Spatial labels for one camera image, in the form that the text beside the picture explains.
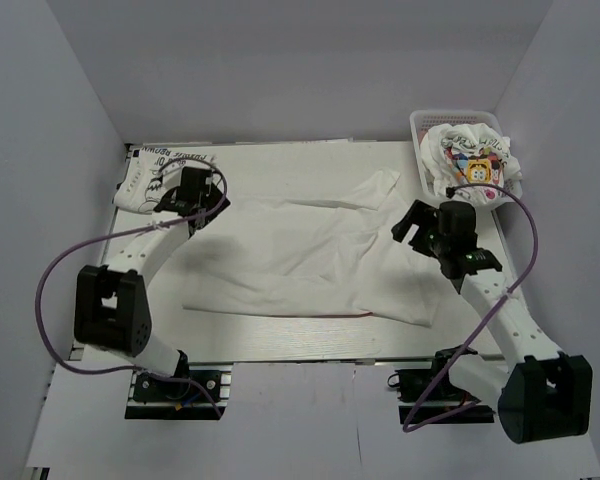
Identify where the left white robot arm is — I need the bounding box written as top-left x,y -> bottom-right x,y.
74,167 -> 230,399

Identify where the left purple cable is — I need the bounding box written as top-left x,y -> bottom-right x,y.
34,160 -> 234,419

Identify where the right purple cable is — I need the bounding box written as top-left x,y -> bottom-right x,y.
402,183 -> 539,434

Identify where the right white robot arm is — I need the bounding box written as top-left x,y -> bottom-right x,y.
391,200 -> 593,444

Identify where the folded Charlie Brown t-shirt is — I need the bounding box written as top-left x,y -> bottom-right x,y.
113,146 -> 216,214

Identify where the white plastic basket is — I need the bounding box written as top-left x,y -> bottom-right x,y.
410,110 -> 522,210

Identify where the white t-shirt colourful cartoon print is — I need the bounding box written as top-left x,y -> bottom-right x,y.
419,123 -> 522,208

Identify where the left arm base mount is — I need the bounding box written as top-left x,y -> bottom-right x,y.
124,365 -> 231,421

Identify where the white t-shirt red print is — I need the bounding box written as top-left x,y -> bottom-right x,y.
182,169 -> 440,327

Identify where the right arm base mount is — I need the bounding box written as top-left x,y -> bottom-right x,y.
387,368 -> 495,425

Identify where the purple cable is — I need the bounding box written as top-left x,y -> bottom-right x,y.
402,183 -> 539,434
34,160 -> 234,419

